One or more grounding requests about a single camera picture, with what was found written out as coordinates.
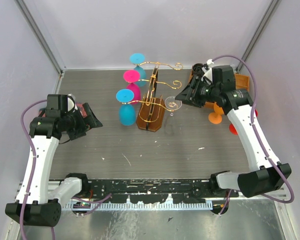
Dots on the blue wine glass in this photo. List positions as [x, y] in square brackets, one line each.
[127, 114]
[137, 59]

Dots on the gold wire glass rack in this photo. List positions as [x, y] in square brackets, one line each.
[150, 109]

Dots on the orange wine glass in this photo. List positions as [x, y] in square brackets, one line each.
[215, 117]

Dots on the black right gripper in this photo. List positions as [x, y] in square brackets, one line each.
[186, 95]

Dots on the pink wine glass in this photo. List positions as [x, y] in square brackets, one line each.
[131, 77]

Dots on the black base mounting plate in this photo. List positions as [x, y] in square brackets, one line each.
[150, 191]

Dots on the dark rolled cloth rear left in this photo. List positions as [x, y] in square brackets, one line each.
[198, 69]

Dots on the clear wine glass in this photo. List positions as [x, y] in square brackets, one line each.
[172, 105]

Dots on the wooden compartment tray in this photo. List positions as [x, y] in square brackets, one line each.
[241, 82]

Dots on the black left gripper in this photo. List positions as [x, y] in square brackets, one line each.
[92, 121]

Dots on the colourful packet under left gripper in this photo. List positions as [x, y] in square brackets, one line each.
[80, 107]

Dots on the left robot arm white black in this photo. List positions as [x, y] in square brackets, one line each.
[34, 205]

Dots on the white slotted cable duct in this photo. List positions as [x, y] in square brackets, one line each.
[166, 206]

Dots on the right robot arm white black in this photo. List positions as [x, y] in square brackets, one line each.
[218, 85]

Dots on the red wine glass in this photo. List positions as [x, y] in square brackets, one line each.
[232, 128]

